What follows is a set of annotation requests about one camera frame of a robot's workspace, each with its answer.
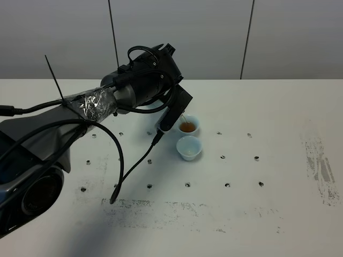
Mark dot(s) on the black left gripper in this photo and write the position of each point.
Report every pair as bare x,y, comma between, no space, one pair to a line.
156,66

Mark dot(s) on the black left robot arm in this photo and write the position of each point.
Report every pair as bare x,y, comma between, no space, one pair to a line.
35,142

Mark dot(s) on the far light blue teacup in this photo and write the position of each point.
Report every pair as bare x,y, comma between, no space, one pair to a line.
192,127

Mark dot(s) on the light blue teacup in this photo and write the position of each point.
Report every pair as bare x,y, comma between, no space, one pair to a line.
192,127
189,147

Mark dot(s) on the near light blue teacup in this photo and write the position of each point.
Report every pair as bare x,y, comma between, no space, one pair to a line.
189,147

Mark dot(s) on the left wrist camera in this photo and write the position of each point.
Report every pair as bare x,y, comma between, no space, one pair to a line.
174,110

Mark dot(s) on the black cable tie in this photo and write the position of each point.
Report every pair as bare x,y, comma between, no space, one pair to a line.
57,83

